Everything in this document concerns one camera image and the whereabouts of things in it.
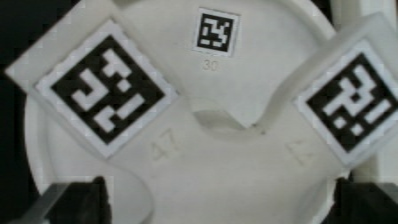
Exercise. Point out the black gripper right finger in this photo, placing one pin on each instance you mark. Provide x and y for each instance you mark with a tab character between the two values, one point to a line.
366	202

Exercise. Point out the white cross table base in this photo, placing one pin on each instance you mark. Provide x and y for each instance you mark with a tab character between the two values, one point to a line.
223	166

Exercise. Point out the white cylindrical table leg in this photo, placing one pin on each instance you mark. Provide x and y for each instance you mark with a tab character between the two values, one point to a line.
218	122

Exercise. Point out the white round table top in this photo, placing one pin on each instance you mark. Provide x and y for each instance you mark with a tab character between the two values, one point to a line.
236	66

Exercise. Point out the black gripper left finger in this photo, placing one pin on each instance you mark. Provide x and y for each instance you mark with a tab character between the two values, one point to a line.
72	204

